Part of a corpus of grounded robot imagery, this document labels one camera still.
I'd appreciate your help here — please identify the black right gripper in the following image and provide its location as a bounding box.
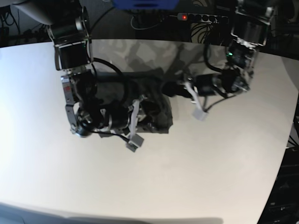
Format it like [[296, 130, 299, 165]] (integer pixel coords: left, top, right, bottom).
[[102, 105, 131, 133]]

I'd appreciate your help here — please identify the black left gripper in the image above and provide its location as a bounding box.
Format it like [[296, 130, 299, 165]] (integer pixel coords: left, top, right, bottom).
[[162, 74, 221, 98]]

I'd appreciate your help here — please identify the grey T-shirt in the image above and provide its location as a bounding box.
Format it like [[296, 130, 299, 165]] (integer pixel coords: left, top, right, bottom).
[[96, 69, 173, 134]]

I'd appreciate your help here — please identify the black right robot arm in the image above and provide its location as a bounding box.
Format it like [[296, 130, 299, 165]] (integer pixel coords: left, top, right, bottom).
[[9, 0, 131, 139]]

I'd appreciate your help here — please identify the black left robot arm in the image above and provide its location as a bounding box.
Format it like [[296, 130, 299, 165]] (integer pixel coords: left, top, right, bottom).
[[162, 0, 299, 99]]

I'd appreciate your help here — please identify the black power strip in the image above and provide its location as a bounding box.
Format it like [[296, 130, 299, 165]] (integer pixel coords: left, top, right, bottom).
[[176, 13, 229, 24]]

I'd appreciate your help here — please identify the blue plastic box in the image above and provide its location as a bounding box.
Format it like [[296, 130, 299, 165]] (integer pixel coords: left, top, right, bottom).
[[112, 0, 179, 10]]

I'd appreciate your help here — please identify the black OpenArm base box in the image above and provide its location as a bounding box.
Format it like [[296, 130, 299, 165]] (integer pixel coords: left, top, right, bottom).
[[258, 147, 299, 224]]

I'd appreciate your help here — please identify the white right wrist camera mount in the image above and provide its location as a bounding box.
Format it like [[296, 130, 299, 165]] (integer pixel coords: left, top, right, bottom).
[[126, 95, 145, 153]]

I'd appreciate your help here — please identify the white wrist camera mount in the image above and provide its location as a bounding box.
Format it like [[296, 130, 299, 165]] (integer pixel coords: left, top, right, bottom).
[[184, 79, 208, 121], [126, 95, 145, 153]]

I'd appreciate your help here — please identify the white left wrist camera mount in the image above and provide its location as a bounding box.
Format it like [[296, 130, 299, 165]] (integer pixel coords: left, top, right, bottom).
[[184, 79, 208, 121]]

